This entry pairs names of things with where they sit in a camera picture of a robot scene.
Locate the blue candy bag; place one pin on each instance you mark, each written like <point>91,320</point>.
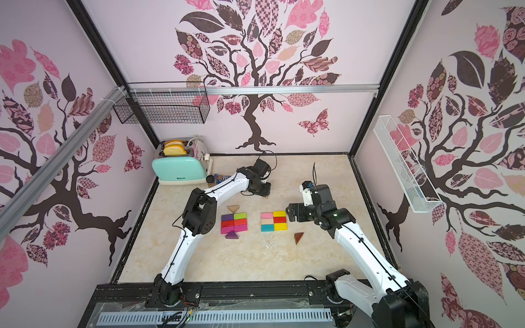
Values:
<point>219,178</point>

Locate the natural wood triangle block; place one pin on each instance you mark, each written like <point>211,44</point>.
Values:
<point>233,208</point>

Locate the white wire shelf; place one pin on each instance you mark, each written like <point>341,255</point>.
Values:
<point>396,141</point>

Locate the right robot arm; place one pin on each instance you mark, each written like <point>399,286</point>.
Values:
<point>369,266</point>

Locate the mint green toaster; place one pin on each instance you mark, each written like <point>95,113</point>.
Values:
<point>190,169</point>

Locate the yellow toast back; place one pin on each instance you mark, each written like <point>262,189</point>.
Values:
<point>174,143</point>

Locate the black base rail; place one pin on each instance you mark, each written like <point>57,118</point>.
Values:
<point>315,292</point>

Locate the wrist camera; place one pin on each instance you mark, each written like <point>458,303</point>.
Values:
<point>308,189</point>
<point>261,168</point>

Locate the purple triangle block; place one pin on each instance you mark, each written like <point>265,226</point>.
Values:
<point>232,235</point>

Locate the yellow toast front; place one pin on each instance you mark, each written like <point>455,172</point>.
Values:
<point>174,150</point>

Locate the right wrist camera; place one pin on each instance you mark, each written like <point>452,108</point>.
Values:
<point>308,189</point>

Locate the yellow toast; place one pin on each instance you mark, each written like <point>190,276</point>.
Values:
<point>174,143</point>
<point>174,150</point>

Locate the magenta block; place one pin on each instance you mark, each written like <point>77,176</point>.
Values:
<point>240,228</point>
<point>226,230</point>

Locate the teal rectangular block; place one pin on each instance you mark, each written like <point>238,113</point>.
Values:
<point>267,228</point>

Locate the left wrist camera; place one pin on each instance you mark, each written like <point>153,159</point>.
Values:
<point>261,168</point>

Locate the black wire basket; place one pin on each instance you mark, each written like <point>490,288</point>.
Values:
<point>168,105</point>

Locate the red block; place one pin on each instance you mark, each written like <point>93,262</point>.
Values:
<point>227,224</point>
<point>240,222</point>
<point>279,220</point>

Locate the purple rectangular block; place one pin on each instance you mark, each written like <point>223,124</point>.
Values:
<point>228,217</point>

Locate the lime green block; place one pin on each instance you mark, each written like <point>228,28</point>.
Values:
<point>238,216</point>

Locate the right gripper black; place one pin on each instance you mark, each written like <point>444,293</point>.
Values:
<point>293,212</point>

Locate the white slotted cable duct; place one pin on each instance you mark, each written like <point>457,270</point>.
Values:
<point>213,318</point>

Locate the yellow block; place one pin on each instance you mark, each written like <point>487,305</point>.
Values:
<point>280,213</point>
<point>280,227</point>

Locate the brown triangle block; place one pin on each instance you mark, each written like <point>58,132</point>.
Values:
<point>297,237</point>

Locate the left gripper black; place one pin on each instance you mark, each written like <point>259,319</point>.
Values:
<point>264,192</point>

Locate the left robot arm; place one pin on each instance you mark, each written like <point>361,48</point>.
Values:
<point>199,218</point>

